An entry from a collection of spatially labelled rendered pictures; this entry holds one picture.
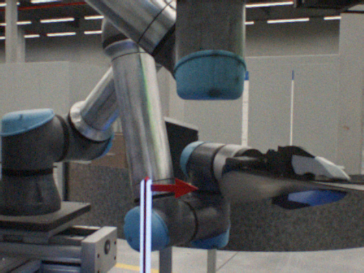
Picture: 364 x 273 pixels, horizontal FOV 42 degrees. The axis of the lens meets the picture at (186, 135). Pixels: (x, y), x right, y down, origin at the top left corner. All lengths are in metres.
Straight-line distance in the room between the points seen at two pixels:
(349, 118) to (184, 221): 4.22
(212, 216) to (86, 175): 2.07
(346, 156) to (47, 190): 4.11
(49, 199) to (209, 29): 0.72
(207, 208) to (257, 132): 6.06
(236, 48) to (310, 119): 6.25
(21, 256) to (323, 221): 1.82
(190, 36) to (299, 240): 2.18
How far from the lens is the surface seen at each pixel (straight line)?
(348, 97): 4.96
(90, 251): 1.06
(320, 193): 0.68
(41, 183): 1.12
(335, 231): 2.69
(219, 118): 7.07
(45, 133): 1.12
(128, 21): 0.63
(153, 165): 0.79
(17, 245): 1.14
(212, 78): 0.49
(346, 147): 4.97
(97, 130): 1.14
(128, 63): 0.82
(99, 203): 2.83
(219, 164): 0.82
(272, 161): 0.74
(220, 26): 0.49
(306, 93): 6.76
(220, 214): 0.88
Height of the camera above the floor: 1.27
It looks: 3 degrees down
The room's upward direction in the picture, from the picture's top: 1 degrees clockwise
